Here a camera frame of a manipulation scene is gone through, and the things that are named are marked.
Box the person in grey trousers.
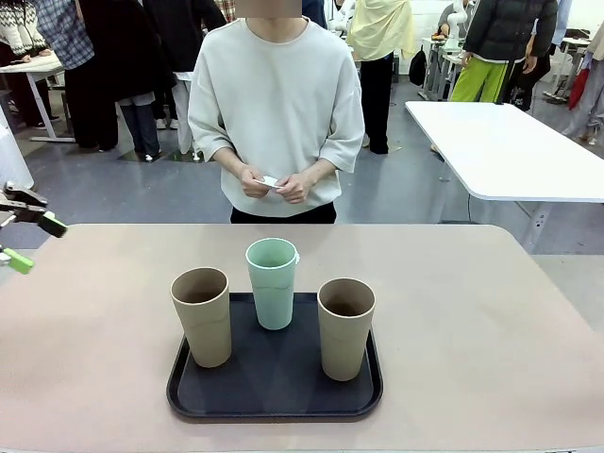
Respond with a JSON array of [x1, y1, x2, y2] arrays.
[[560, 0, 604, 145]]

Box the person in beige shirt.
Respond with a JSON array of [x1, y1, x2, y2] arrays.
[[187, 0, 365, 226]]

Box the tall mint green cup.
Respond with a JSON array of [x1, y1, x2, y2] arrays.
[[244, 238, 301, 331]]

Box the person's left hand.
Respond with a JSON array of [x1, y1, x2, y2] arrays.
[[277, 171, 313, 205]]

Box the person in white trousers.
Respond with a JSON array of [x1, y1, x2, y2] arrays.
[[141, 0, 227, 157]]

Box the grey table leg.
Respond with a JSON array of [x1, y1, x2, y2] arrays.
[[516, 200, 551, 254]]

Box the person in patterned sweater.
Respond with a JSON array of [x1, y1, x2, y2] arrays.
[[0, 0, 53, 129]]

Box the black plastic serving tray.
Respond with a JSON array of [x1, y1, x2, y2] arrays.
[[165, 291, 384, 424]]

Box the black backpack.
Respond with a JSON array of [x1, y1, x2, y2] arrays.
[[408, 46, 428, 88]]

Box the person in plaid shirt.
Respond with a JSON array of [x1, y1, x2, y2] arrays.
[[35, 0, 119, 153]]

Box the tall brown cup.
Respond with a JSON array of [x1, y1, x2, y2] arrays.
[[169, 267, 233, 369], [316, 277, 378, 382]]

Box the red bag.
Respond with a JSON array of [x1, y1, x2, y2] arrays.
[[568, 67, 591, 112]]

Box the white cylindrical appliance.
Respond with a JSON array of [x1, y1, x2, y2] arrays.
[[0, 110, 36, 193]]

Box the person in lime green trousers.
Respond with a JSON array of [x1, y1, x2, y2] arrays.
[[449, 0, 561, 112]]

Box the person in yellow shirt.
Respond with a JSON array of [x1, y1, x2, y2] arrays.
[[346, 0, 419, 156]]

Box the person's left forearm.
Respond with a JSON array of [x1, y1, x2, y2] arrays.
[[304, 158, 340, 188]]

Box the person's right hand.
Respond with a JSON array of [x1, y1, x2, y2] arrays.
[[239, 163, 278, 201]]

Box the white standing desk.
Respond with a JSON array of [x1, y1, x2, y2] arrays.
[[0, 49, 76, 143]]

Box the person's right forearm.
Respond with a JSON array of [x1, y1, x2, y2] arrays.
[[212, 148, 249, 180]]

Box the white desk with grey frame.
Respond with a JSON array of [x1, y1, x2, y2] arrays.
[[421, 37, 466, 101]]

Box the person in black coat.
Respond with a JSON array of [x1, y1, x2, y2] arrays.
[[92, 0, 179, 162]]

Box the large white table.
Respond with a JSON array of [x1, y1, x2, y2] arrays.
[[404, 100, 604, 204]]

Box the black upright pole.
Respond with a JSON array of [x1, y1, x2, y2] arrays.
[[494, 56, 514, 106]]

